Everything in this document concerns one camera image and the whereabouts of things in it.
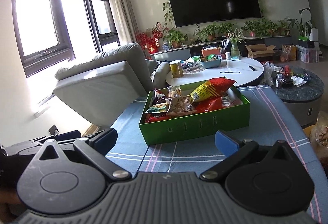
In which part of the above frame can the red orange chip bag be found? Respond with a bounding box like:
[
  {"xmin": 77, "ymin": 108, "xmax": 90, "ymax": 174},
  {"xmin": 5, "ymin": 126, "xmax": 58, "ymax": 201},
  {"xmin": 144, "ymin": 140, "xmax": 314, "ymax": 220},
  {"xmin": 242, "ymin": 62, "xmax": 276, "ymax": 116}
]
[{"xmin": 195, "ymin": 96, "xmax": 243, "ymax": 113}]

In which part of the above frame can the red cartoon snack bag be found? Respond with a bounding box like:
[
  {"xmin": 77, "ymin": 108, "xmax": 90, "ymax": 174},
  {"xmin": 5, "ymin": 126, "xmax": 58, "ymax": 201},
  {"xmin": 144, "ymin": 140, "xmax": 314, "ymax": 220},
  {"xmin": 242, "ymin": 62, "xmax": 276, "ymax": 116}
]
[{"xmin": 145, "ymin": 114, "xmax": 171, "ymax": 123}]

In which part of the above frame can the yellow red chip bag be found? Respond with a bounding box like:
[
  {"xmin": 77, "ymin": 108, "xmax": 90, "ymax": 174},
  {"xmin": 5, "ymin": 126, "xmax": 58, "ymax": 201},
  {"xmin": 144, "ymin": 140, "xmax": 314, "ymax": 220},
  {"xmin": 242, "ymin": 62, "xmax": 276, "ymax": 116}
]
[{"xmin": 190, "ymin": 77, "xmax": 236, "ymax": 103}]

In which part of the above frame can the blue plaid table cloth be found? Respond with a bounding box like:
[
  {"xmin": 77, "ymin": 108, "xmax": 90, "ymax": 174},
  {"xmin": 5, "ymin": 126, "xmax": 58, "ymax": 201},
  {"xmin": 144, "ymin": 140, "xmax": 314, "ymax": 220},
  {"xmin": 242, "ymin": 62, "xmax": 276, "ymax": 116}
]
[{"xmin": 104, "ymin": 84, "xmax": 328, "ymax": 224}]

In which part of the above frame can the grey sofa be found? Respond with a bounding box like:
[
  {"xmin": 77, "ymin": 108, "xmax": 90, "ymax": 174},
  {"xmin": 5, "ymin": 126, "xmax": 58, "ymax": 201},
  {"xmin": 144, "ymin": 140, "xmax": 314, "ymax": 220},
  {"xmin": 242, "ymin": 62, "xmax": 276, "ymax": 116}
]
[{"xmin": 53, "ymin": 43, "xmax": 171, "ymax": 127}]

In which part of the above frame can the beige brown snack pack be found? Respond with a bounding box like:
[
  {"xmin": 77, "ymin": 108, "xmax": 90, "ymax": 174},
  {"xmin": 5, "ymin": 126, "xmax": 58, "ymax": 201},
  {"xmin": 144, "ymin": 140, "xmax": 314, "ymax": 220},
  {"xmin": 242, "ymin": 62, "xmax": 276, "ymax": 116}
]
[{"xmin": 166, "ymin": 96, "xmax": 197, "ymax": 117}]

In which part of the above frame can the green cardboard box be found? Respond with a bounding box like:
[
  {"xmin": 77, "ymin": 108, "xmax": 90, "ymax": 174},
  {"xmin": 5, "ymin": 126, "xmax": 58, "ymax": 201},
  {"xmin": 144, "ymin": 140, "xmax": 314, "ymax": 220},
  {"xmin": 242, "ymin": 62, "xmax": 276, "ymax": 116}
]
[{"xmin": 139, "ymin": 81, "xmax": 250, "ymax": 146}]

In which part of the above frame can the green pea snack pack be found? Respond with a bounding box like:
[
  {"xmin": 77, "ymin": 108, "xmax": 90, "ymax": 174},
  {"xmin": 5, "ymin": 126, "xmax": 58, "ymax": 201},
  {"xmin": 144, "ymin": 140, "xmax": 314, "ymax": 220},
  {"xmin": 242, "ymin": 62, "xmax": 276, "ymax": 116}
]
[{"xmin": 145, "ymin": 103, "xmax": 169, "ymax": 114}]

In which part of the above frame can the black pen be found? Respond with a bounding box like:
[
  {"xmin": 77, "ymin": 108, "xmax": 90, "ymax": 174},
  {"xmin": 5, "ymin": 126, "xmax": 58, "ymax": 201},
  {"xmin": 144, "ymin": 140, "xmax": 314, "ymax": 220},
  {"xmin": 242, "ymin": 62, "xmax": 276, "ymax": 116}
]
[{"xmin": 220, "ymin": 71, "xmax": 241, "ymax": 74}]

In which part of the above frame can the white round coffee table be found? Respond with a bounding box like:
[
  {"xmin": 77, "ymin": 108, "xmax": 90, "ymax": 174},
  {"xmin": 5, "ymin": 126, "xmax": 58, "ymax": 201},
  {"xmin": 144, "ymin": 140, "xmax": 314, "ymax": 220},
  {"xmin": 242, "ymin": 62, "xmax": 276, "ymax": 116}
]
[{"xmin": 166, "ymin": 57, "xmax": 264, "ymax": 87}]

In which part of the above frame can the dark glass jar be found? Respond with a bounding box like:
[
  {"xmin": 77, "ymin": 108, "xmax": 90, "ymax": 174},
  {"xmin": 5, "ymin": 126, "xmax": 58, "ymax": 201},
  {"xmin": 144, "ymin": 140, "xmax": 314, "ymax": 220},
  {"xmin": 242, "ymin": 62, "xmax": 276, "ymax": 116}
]
[{"xmin": 275, "ymin": 73, "xmax": 283, "ymax": 89}]

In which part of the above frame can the dark marble side table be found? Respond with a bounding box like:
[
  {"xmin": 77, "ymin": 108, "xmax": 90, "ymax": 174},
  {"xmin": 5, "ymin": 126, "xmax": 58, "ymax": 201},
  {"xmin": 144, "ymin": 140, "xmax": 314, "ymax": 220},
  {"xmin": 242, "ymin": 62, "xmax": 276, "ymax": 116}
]
[{"xmin": 272, "ymin": 65, "xmax": 325, "ymax": 126}]

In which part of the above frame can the blue plastic basket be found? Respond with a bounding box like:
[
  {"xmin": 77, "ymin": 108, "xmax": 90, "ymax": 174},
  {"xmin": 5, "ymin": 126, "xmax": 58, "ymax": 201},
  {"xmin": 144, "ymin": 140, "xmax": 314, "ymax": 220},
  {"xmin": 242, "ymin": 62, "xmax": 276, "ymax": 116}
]
[{"xmin": 200, "ymin": 58, "xmax": 221, "ymax": 69}]

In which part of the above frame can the white small bottle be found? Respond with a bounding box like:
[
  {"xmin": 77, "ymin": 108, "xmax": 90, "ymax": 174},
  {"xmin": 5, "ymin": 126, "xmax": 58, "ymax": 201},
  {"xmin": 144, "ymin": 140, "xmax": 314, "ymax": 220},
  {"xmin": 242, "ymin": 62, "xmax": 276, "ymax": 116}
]
[{"xmin": 225, "ymin": 52, "xmax": 231, "ymax": 60}]

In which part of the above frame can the glass vase with plant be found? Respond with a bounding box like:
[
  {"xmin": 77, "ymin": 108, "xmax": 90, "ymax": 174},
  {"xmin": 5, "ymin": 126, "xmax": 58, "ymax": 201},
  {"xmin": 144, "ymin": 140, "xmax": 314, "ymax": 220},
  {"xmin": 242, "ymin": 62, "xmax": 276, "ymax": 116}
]
[{"xmin": 227, "ymin": 29, "xmax": 244, "ymax": 58}]

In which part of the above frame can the open cardboard box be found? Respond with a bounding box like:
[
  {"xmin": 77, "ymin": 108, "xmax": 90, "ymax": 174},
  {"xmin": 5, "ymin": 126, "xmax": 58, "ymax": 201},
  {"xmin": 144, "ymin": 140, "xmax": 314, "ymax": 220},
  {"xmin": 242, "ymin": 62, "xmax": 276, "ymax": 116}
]
[{"xmin": 246, "ymin": 44, "xmax": 276, "ymax": 59}]

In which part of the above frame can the yellow cylindrical can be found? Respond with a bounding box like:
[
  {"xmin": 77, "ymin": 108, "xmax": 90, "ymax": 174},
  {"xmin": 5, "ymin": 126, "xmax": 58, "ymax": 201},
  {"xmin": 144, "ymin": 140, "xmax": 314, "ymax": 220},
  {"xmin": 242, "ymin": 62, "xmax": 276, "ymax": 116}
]
[{"xmin": 170, "ymin": 60, "xmax": 183, "ymax": 78}]

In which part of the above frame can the orange storage box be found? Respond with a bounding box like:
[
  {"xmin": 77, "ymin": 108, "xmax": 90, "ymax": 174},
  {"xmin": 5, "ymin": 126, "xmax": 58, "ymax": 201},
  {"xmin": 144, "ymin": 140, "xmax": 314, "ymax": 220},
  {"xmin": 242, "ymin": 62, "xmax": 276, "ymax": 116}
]
[{"xmin": 201, "ymin": 47, "xmax": 220, "ymax": 57}]

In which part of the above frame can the clear plastic storage bin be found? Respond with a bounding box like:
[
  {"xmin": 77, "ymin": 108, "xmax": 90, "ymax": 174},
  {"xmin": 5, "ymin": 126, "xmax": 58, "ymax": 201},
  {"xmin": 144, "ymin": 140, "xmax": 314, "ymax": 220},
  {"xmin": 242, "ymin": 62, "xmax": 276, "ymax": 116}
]
[{"xmin": 296, "ymin": 45, "xmax": 320, "ymax": 63}]

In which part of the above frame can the red flower decoration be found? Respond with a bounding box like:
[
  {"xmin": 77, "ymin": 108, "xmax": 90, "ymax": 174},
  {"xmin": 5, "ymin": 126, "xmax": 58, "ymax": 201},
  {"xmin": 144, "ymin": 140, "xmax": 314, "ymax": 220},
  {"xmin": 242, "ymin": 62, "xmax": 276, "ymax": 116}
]
[{"xmin": 135, "ymin": 22, "xmax": 167, "ymax": 54}]

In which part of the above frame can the potted green plant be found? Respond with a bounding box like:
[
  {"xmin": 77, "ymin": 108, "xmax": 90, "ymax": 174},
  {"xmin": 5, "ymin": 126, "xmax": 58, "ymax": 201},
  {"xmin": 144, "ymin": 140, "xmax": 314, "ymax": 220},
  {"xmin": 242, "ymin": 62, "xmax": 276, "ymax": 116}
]
[{"xmin": 164, "ymin": 29, "xmax": 188, "ymax": 48}]

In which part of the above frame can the beige curtain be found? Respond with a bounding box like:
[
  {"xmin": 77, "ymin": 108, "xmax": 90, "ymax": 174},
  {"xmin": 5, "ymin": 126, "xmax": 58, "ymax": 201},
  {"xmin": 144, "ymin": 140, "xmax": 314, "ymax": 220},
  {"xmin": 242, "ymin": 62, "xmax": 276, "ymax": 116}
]
[{"xmin": 109, "ymin": 0, "xmax": 138, "ymax": 44}]

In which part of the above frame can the wall power socket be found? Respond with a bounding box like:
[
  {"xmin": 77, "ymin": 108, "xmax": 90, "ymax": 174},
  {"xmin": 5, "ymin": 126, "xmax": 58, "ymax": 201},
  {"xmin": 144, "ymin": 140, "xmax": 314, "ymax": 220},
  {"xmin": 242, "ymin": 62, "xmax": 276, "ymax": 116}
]
[{"xmin": 48, "ymin": 125, "xmax": 59, "ymax": 135}]

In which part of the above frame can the window with dark frame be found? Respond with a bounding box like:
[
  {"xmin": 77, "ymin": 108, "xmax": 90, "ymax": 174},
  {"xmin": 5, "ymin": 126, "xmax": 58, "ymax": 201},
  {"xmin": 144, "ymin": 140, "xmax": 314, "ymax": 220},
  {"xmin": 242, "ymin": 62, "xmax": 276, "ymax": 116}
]
[{"xmin": 12, "ymin": 0, "xmax": 120, "ymax": 77}]

